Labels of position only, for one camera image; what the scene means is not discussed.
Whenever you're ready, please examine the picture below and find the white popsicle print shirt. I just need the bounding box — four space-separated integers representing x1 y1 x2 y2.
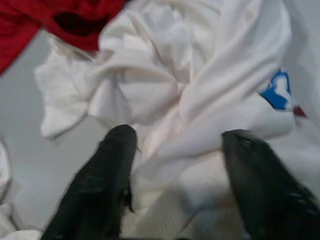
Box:
33 0 320 240

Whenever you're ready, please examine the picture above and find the white ribbed cloth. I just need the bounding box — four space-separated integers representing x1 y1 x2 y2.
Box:
0 136 42 240

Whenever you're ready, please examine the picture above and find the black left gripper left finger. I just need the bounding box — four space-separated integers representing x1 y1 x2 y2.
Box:
41 124 138 240

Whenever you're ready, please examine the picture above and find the red garment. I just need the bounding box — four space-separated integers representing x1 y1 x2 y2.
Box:
0 0 126 76

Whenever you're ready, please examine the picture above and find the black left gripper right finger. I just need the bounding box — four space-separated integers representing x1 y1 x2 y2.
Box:
221 129 320 240

